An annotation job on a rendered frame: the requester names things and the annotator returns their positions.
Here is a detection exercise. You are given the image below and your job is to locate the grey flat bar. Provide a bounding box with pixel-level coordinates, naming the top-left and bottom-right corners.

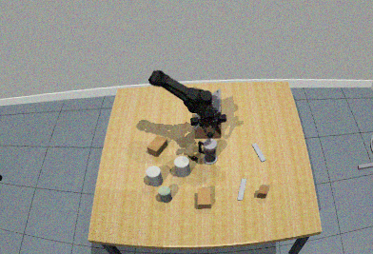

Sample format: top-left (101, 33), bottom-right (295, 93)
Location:
top-left (238, 178), bottom-right (246, 201)
top-left (251, 143), bottom-right (266, 162)

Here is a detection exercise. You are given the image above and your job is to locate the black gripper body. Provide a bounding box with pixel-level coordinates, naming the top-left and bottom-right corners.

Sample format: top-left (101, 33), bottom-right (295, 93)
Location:
top-left (190, 106), bottom-right (226, 126)

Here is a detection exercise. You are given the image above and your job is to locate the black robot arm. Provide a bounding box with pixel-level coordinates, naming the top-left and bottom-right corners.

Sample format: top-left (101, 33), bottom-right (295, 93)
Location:
top-left (148, 69), bottom-right (217, 119)

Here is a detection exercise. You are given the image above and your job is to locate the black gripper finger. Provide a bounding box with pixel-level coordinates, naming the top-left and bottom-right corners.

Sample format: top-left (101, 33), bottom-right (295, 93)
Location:
top-left (213, 121), bottom-right (219, 136)
top-left (199, 122), bottom-right (207, 137)

